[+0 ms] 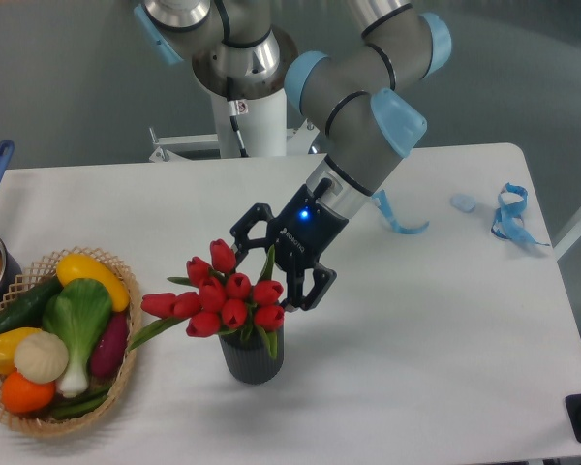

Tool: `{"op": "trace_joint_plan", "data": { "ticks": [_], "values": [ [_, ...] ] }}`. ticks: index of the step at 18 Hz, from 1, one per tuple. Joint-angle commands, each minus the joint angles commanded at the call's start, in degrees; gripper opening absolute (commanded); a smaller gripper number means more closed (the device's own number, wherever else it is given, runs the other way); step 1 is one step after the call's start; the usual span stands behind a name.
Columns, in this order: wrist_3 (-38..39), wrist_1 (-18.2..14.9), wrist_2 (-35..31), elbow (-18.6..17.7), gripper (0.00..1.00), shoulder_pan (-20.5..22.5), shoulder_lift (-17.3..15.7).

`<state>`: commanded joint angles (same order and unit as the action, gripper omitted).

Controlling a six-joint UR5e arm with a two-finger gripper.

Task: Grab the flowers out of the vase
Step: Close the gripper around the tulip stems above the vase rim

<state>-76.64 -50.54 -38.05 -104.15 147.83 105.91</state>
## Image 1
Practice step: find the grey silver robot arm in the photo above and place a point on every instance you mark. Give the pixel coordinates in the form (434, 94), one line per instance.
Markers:
(253, 73)

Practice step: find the red tulip bouquet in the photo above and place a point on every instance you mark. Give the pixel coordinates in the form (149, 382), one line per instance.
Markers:
(222, 301)

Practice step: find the cream steamed bun toy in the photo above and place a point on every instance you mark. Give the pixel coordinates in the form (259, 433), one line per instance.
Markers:
(41, 357)

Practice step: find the green bok choy toy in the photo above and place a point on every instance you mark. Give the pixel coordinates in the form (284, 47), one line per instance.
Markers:
(78, 315)

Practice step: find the yellow bell pepper toy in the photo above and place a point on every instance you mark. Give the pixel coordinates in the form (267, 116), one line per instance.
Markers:
(9, 341)

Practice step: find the dark grey ribbed vase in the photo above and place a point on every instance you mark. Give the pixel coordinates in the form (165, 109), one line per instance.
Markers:
(250, 362)

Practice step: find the curved blue tape strip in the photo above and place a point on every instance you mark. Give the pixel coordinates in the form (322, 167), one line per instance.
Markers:
(381, 201)

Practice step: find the green bean pod toy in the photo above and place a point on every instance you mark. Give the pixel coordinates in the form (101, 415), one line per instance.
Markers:
(80, 406)

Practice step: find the woven wicker basket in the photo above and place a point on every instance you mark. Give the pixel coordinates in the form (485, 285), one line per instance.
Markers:
(42, 425)

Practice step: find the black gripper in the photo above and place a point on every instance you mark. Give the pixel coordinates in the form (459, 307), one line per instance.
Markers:
(300, 233)

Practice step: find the orange fruit toy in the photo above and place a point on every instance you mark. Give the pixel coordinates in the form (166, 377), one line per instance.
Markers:
(21, 396)

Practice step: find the dark green cucumber toy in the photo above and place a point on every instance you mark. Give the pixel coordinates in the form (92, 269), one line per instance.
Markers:
(27, 310)

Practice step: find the purple sweet potato toy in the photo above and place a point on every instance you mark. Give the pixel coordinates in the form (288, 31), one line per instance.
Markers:
(108, 354)

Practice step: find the tangled blue tape strip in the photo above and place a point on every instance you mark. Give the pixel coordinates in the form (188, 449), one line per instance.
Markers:
(508, 223)

